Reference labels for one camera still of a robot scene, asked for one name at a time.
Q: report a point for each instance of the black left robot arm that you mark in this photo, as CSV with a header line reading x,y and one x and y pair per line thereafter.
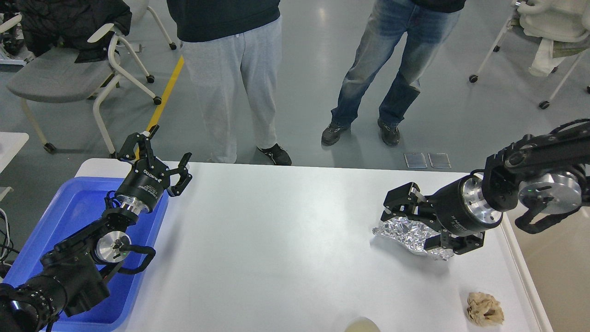
x,y
76,272

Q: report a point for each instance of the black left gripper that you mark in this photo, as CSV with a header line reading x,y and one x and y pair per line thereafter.
x,y
149,177

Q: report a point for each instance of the crumpled brown paper ball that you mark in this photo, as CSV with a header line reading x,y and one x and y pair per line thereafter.
x,y
484,310

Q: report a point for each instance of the beige plastic bin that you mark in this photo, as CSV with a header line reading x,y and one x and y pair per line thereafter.
x,y
559,263

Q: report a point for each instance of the pale round cup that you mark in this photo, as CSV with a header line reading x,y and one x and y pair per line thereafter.
x,y
362,324

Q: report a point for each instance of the black jacket on chair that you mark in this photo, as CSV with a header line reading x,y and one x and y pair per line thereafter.
x,y
45,22

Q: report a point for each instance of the grey office chair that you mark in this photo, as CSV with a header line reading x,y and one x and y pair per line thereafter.
x,y
55,77

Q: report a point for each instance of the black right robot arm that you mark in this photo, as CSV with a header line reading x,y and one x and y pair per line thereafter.
x,y
545,173

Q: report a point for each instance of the person in grey sweatpants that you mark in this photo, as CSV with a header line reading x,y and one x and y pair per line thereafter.
x,y
227,43

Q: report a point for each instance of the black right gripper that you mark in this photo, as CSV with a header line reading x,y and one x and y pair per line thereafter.
x,y
459,207

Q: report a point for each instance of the left floor metal plate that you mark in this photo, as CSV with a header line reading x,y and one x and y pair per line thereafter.
x,y
415,160

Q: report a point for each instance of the right floor metal plate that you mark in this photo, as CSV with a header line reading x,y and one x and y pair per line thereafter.
x,y
439,160

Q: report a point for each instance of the white side table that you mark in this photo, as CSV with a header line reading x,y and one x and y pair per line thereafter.
x,y
10,144

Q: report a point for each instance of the floor metal plate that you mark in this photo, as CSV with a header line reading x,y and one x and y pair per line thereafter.
x,y
439,160
415,160

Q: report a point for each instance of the crumpled silver foil bag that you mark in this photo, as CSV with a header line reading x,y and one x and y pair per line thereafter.
x,y
412,235

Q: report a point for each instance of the white chair with cloth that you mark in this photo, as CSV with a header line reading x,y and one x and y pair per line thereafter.
x,y
561,27

